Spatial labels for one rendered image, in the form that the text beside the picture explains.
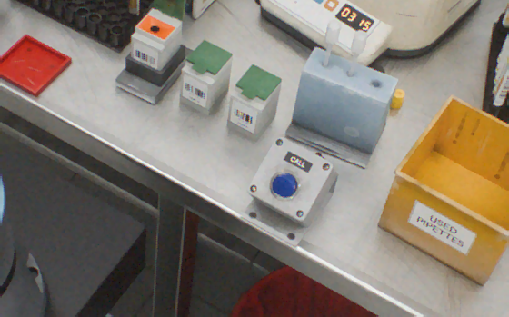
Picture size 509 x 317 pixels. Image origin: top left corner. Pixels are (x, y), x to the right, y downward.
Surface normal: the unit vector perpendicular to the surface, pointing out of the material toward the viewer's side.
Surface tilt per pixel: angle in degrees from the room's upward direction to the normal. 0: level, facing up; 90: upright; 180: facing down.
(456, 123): 90
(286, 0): 25
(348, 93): 90
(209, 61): 0
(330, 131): 90
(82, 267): 3
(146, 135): 0
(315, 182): 30
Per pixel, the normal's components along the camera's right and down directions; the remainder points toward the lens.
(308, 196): -0.16, -0.21
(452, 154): -0.54, 0.63
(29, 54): 0.11, -0.62
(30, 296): 0.96, -0.02
